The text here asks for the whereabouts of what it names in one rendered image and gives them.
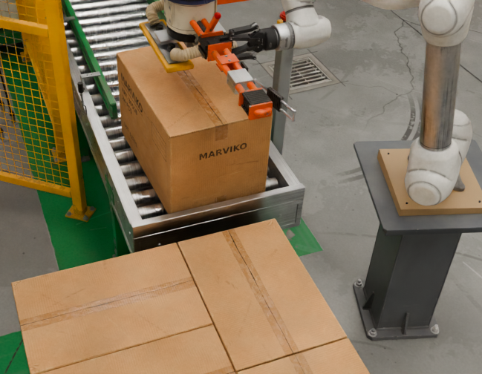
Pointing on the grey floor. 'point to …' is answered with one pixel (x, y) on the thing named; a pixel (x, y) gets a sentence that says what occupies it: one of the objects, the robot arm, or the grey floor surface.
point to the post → (284, 72)
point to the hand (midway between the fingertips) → (217, 47)
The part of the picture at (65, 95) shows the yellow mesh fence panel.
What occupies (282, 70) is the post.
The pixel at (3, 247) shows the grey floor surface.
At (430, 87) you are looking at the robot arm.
